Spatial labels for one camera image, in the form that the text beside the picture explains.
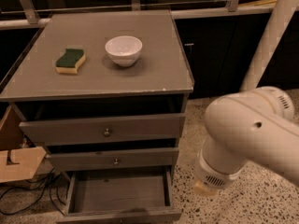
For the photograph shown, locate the grey bottom drawer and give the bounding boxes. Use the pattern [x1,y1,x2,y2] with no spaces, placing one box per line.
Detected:
[57,166,181,224]

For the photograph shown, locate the grey drawer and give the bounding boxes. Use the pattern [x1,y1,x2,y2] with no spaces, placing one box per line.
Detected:
[47,147,178,172]
[20,113,185,146]
[57,166,181,224]

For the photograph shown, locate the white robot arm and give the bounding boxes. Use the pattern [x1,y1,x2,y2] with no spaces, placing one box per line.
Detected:
[193,87,299,196]

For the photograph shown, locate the grey middle drawer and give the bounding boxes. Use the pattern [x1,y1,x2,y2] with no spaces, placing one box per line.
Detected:
[47,147,178,172]

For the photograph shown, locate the grey wooden drawer cabinet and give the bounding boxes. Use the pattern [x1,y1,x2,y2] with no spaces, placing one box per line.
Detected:
[0,9,195,224]

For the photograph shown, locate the grey top drawer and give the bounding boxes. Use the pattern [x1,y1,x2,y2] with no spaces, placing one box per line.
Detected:
[20,113,185,146]

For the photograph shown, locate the white ceramic bowl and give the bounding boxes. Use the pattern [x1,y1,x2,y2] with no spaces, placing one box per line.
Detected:
[105,35,143,67]

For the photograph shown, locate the green yellow sponge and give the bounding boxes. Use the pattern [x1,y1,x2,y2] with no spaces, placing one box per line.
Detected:
[55,49,86,75]

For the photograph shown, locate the brown cardboard box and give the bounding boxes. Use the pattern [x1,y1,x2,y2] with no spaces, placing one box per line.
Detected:
[0,106,46,183]

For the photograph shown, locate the white diagonal pole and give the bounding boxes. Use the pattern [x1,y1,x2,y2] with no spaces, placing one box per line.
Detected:
[240,0,299,91]

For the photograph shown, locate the black floor cables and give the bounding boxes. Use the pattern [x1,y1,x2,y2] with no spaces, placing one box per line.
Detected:
[0,168,68,217]

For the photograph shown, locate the metal railing frame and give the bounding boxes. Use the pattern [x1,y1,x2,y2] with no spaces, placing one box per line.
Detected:
[0,0,277,31]

